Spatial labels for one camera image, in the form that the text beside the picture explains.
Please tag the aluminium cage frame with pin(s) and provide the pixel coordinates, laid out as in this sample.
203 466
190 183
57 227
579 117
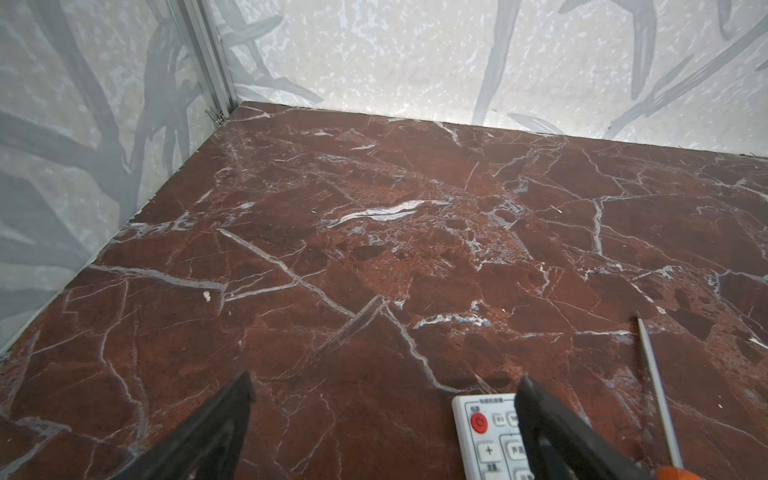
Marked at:
195 21

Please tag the orange handled screwdriver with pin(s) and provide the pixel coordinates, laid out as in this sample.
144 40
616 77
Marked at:
676 470

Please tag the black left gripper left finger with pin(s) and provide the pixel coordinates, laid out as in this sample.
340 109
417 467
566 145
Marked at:
207 444

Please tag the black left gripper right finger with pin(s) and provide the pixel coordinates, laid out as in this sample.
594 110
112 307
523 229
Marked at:
560 445

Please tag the white remote with coloured buttons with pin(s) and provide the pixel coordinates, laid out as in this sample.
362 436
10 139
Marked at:
489 437

